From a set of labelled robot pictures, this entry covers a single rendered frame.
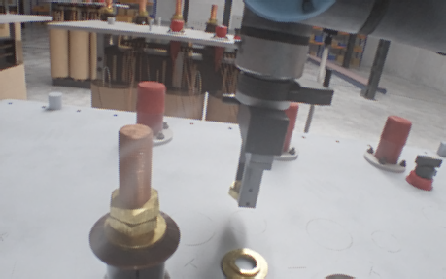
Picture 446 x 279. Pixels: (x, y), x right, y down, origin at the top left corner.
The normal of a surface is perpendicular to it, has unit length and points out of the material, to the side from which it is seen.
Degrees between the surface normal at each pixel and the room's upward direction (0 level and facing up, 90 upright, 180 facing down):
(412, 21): 129
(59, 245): 0
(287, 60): 90
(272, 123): 90
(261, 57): 90
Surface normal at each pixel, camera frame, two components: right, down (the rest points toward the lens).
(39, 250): 0.14, -0.91
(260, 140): 0.03, 0.40
